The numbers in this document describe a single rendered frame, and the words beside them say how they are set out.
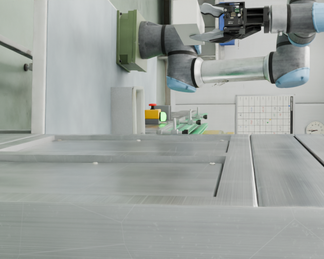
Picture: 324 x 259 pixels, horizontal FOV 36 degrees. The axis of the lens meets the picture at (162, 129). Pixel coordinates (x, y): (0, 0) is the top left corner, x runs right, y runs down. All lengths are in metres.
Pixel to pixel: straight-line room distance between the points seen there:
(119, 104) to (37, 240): 1.37
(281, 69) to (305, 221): 1.38
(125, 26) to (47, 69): 0.73
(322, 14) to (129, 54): 0.83
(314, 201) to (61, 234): 0.24
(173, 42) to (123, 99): 0.31
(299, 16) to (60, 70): 0.63
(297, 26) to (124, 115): 0.76
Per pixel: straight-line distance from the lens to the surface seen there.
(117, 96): 1.84
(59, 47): 1.37
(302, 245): 0.46
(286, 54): 1.82
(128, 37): 1.95
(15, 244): 0.51
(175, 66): 1.93
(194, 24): 1.29
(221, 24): 7.39
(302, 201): 0.49
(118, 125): 1.84
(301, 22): 1.36
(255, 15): 1.33
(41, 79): 1.27
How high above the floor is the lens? 1.23
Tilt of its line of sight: 9 degrees down
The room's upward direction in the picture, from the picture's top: 90 degrees clockwise
